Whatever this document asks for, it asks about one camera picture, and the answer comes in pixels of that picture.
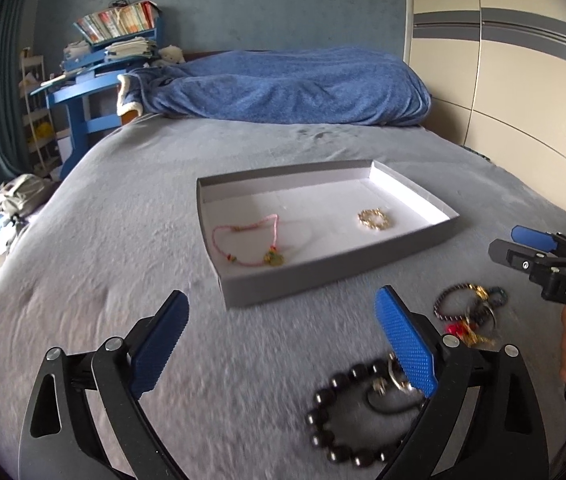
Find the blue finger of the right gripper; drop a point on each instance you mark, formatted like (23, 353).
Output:
(540, 241)
(515, 256)

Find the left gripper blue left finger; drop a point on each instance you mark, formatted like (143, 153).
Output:
(156, 339)

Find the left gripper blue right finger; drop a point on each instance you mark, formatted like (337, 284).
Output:
(412, 346)

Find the silver ring bangle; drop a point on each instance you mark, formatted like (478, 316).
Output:
(389, 373)

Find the grey cardboard tray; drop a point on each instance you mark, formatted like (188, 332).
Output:
(273, 232)

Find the white wardrobe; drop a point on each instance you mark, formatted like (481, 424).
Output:
(496, 70)

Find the grey bag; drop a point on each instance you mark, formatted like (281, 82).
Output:
(23, 195)

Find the white shelf rack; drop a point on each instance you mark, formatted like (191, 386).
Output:
(36, 118)

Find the blue desk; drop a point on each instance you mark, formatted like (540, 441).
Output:
(95, 73)

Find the blue blanket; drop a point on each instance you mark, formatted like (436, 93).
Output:
(344, 85)

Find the white plush toy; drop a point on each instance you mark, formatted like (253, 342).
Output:
(171, 55)

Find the stack of papers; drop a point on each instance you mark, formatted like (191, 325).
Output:
(137, 47)

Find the row of books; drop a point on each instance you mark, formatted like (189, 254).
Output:
(118, 22)

